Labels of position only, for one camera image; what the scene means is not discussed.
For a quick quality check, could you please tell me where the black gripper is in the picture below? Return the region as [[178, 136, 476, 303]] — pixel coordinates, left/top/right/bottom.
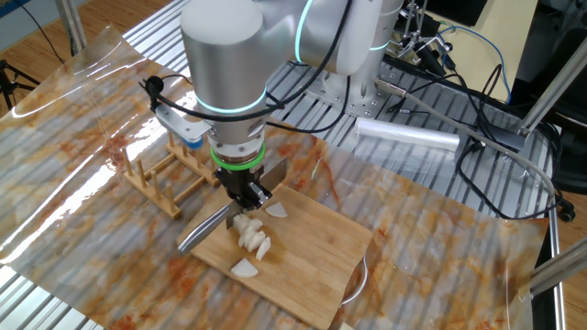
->
[[214, 165, 275, 210]]

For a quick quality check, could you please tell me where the steel cleaver knife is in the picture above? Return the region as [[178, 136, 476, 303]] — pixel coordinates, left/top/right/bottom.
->
[[177, 155, 289, 255]]

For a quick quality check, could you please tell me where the wooden peg knife rack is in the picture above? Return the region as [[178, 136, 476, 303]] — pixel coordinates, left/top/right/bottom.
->
[[119, 130, 224, 220]]

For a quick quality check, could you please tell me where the wooden cutting board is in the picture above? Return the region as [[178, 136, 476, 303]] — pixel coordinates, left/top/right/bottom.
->
[[176, 176, 374, 330]]

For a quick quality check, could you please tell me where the clear plastic film roll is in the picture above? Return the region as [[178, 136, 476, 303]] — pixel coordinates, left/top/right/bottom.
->
[[355, 116, 461, 155]]

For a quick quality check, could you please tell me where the marble pattern table mat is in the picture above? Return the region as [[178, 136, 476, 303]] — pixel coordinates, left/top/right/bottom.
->
[[0, 25, 550, 330]]

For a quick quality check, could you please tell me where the metal clamp stand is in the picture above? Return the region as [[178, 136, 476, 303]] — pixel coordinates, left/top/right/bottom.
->
[[389, 0, 455, 79]]

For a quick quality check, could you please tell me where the cream cabinet panel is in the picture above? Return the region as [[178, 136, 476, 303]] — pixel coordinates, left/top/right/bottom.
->
[[430, 0, 540, 105]]

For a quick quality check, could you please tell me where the black tripod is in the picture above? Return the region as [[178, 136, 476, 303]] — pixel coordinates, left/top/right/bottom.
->
[[0, 59, 41, 112]]

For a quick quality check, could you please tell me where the black flat screen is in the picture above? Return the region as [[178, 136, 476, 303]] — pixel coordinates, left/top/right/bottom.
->
[[426, 0, 488, 28]]

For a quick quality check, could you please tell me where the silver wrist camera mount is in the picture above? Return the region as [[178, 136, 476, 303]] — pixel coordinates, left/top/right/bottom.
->
[[153, 104, 215, 150]]

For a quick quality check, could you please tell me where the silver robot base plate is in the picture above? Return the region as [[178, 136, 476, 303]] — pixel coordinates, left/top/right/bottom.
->
[[270, 61, 403, 119]]

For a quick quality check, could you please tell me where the grey hose with connector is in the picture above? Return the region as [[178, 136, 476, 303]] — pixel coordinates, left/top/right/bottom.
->
[[375, 77, 557, 210]]

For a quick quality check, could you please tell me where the black looped table cable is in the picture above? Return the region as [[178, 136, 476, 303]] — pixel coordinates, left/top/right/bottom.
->
[[384, 63, 565, 221]]

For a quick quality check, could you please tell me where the aluminium frame post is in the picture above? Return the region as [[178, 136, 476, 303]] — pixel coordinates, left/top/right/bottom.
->
[[499, 36, 587, 152], [54, 0, 88, 56], [517, 237, 587, 303]]

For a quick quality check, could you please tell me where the thin black floor cable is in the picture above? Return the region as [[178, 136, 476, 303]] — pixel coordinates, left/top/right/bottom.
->
[[13, 0, 65, 63]]

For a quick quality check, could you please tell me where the blue cable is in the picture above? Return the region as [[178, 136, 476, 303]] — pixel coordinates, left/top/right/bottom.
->
[[435, 25, 513, 105]]

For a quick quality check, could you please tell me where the aluminium table edge rail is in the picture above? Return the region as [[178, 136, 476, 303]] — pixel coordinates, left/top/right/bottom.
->
[[547, 201, 569, 330]]

